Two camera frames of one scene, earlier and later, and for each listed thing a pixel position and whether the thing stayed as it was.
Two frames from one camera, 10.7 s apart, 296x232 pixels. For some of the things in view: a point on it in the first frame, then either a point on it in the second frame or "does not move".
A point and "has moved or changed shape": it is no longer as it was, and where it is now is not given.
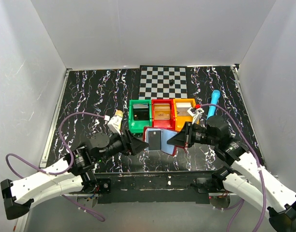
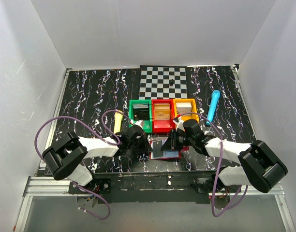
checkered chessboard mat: x=155 y=83 does not move
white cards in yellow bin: x=182 y=109 does not move
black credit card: x=154 y=140 → x=157 y=145
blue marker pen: x=214 y=98 does not move
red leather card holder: x=157 y=137 has moved or changed shape
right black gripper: x=180 y=139 → x=168 y=145
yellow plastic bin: x=179 y=121 does not move
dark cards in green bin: x=141 y=111 does not move
